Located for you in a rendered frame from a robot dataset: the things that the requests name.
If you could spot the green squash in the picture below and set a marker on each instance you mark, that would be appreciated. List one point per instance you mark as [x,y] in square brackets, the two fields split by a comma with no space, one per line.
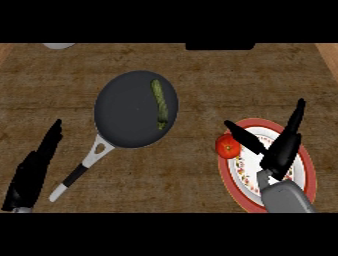
[159,104]

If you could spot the red rimmed floral plate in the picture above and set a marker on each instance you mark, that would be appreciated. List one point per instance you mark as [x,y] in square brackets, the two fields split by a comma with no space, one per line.
[301,166]

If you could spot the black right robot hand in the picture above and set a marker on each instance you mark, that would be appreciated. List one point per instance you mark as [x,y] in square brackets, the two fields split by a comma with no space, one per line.
[282,153]

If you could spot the black appliance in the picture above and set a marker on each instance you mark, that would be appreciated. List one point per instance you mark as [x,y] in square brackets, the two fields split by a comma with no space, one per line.
[220,46]

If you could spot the dark grey frying pan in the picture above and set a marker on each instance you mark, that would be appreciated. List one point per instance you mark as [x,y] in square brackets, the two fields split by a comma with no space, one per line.
[131,113]

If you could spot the red tomato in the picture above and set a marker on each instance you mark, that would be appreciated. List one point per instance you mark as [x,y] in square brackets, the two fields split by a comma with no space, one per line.
[227,146]

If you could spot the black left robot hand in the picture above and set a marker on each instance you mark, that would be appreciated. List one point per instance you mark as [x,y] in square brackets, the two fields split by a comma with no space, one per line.
[31,173]

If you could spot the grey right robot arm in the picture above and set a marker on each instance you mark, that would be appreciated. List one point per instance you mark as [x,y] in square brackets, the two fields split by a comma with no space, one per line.
[282,195]

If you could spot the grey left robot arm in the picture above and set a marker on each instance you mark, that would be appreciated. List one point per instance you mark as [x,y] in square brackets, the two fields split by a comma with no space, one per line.
[22,210]

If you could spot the white bowl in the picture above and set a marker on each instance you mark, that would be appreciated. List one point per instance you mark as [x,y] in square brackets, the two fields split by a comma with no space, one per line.
[57,45]

